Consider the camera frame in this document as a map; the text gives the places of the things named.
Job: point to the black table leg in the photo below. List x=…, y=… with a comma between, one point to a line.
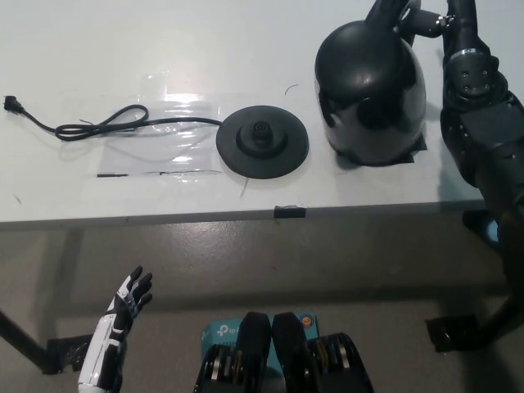
x=24, y=340
x=499, y=317

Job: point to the black electric kettle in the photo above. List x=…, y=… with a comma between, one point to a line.
x=368, y=94

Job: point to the clear tape sheet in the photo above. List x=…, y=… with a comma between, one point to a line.
x=163, y=151

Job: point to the thin black tape strip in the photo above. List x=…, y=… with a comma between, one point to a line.
x=110, y=175

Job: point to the black tape square patch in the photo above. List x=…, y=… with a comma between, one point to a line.
x=417, y=149

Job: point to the round black kettle base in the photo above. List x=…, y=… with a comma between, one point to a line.
x=262, y=143

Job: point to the teal router box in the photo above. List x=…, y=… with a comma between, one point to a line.
x=219, y=331

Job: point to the black and blue object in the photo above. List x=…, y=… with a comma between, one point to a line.
x=481, y=227

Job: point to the small black tape piece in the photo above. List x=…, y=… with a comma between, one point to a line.
x=289, y=211

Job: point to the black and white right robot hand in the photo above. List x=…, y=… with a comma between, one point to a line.
x=421, y=22

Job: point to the black floor tape patch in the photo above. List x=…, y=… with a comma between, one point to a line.
x=67, y=354
x=450, y=333

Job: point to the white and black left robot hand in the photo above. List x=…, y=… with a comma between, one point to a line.
x=108, y=340

